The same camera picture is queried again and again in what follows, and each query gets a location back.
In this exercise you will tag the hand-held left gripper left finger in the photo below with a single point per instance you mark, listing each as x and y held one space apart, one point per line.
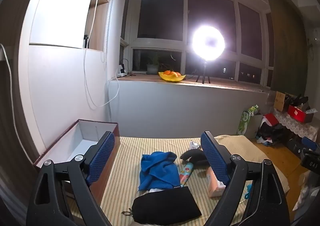
102 159

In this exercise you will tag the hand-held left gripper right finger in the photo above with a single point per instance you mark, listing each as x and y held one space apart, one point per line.
215 159

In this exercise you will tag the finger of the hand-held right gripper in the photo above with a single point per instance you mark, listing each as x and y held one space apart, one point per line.
309 142

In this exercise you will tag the pink tissue pack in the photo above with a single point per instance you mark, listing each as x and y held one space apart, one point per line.
212 186

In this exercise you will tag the red-brown cardboard box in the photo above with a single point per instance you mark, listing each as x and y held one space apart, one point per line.
82 138

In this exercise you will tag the teal collapsible cup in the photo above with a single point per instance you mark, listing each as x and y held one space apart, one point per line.
248 191

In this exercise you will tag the blue towel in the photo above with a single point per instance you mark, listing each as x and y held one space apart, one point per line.
157 168

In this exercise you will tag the black box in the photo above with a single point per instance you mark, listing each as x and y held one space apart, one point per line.
293 148

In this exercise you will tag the lace tablecloth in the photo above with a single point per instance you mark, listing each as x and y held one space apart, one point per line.
295 127

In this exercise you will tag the small white packet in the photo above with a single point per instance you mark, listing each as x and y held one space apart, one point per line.
194 144

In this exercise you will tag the white cloth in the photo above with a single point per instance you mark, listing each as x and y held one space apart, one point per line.
308 191

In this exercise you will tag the red box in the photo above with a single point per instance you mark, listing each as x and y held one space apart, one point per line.
296 113

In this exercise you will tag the colourful patterned tube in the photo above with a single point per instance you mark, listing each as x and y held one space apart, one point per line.
186 174

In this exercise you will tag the pile of dark clothes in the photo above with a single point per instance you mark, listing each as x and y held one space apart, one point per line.
275 133

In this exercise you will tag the dark items on table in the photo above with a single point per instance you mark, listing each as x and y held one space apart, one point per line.
297 100

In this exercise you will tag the red cloth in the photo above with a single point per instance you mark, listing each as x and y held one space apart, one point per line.
271 118

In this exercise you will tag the green shopping bag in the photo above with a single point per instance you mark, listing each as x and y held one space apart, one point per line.
243 123

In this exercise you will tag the brown cardboard box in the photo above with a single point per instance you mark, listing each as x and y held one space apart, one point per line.
279 102

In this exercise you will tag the grey box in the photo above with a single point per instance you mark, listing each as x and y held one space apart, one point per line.
255 125

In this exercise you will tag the striped beige bed blanket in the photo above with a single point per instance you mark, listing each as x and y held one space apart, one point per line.
155 145

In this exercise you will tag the white power strip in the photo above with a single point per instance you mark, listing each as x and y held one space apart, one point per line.
121 73

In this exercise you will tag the black light tripod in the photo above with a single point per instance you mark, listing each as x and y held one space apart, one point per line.
205 70

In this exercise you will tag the yellow fruit bowl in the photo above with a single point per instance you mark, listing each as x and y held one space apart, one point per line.
171 78

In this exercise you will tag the orange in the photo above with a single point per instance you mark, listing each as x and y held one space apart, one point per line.
167 72
177 74

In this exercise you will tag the potted plant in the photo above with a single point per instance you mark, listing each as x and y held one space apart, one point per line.
152 68

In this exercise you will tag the black item on shelf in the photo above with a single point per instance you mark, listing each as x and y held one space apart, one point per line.
86 40

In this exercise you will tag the window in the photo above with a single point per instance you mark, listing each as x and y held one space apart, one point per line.
162 10

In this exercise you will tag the wooden wall shelf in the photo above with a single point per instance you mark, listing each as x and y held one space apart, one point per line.
98 28

